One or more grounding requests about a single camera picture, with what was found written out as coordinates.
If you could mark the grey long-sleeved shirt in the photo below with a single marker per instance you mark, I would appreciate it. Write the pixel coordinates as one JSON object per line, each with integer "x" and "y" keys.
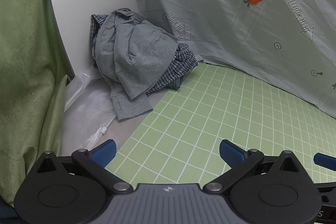
{"x": 131, "y": 56}

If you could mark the clear plastic bag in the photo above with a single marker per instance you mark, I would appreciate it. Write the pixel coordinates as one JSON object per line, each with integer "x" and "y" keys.
{"x": 86, "y": 106}

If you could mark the dark blue cloth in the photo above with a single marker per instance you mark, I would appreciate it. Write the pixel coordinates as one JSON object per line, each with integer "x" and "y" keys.
{"x": 8, "y": 211}

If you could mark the small clear plastic packet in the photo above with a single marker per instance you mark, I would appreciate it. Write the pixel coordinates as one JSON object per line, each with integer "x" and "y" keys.
{"x": 98, "y": 133}

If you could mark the green grid mat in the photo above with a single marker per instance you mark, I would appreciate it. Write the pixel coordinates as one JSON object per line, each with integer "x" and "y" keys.
{"x": 210, "y": 113}

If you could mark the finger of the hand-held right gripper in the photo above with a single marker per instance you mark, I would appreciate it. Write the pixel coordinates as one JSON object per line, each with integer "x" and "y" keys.
{"x": 325, "y": 160}

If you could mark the pale carrot-print sheet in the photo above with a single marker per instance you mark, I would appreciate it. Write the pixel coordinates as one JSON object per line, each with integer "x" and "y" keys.
{"x": 223, "y": 3}

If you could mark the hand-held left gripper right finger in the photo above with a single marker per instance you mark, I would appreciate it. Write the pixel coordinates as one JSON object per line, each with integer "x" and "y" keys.
{"x": 231, "y": 151}

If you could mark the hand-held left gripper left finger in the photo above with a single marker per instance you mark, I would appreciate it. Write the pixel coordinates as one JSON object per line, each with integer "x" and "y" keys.
{"x": 103, "y": 151}

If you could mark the blue plaid shirt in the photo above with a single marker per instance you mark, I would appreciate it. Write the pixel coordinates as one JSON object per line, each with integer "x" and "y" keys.
{"x": 173, "y": 66}

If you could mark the green curtain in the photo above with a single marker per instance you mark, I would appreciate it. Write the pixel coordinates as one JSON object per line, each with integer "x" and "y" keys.
{"x": 26, "y": 56}

